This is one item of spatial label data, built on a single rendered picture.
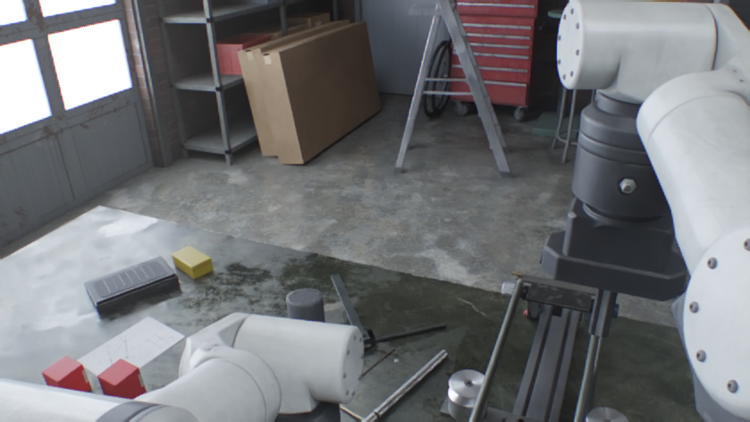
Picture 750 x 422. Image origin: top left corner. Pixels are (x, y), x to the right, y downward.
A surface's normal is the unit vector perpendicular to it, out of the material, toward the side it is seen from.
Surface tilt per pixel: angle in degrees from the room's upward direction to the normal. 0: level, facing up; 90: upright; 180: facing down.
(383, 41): 90
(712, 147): 38
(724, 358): 77
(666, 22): 50
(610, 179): 89
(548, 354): 0
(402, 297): 0
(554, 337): 0
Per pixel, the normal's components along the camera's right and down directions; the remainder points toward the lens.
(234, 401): 0.79, -0.55
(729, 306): -0.98, -0.15
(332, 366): -0.25, -0.21
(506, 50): -0.40, 0.42
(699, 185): -0.85, -0.47
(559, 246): -0.03, -0.90
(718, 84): -0.04, -0.66
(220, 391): 0.55, -0.80
